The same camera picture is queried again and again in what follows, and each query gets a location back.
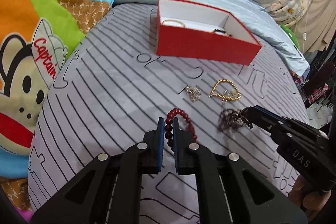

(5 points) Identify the purple garnet bead strand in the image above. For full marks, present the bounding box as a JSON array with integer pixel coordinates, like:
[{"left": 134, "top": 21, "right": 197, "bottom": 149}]
[{"left": 218, "top": 108, "right": 253, "bottom": 132}]

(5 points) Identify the silver crystal charm chain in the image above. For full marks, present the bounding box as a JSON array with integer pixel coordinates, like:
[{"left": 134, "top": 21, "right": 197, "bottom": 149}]
[{"left": 220, "top": 90, "right": 238, "bottom": 106}]

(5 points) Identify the small gold bead bracelet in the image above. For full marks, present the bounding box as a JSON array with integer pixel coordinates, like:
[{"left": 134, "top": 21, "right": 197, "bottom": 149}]
[{"left": 209, "top": 78, "right": 242, "bottom": 102}]

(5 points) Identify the dark red bead bracelet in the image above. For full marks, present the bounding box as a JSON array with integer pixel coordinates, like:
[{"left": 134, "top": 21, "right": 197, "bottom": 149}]
[{"left": 164, "top": 107, "right": 199, "bottom": 154}]

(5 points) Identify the dark brown gold bead bracelet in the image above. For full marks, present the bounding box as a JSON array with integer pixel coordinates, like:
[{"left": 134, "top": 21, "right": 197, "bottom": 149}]
[{"left": 212, "top": 28, "right": 233, "bottom": 37}]

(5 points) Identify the red cardboard box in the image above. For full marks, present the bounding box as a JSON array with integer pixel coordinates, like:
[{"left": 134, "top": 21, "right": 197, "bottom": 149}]
[{"left": 155, "top": 0, "right": 262, "bottom": 65}]

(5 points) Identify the thin gold bangle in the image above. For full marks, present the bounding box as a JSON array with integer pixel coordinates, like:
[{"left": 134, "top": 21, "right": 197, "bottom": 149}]
[{"left": 161, "top": 19, "right": 186, "bottom": 28}]

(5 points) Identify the person's right hand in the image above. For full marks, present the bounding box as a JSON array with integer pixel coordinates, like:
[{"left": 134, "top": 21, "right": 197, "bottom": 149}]
[{"left": 287, "top": 129, "right": 333, "bottom": 223}]

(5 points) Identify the green plush toy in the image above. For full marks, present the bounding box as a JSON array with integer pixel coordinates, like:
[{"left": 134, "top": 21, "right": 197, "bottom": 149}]
[{"left": 280, "top": 24, "right": 301, "bottom": 51}]

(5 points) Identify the grey line-patterned bed sheet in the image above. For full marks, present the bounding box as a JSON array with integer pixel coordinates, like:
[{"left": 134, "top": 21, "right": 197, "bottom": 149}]
[{"left": 28, "top": 4, "right": 308, "bottom": 210}]

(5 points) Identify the beige curtain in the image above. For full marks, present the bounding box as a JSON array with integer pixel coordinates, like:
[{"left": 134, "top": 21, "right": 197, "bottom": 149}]
[{"left": 293, "top": 0, "right": 335, "bottom": 54}]

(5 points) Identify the light blue quilt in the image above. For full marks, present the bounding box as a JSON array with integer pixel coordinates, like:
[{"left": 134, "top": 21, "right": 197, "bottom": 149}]
[{"left": 113, "top": 0, "right": 310, "bottom": 75}]

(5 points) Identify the colourful monkey cartoon blanket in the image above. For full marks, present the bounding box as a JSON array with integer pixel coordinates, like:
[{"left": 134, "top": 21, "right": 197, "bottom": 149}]
[{"left": 1, "top": 0, "right": 114, "bottom": 223}]

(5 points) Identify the white cable with switch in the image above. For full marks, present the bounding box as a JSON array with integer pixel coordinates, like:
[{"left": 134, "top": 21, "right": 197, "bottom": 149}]
[{"left": 300, "top": 0, "right": 324, "bottom": 54}]

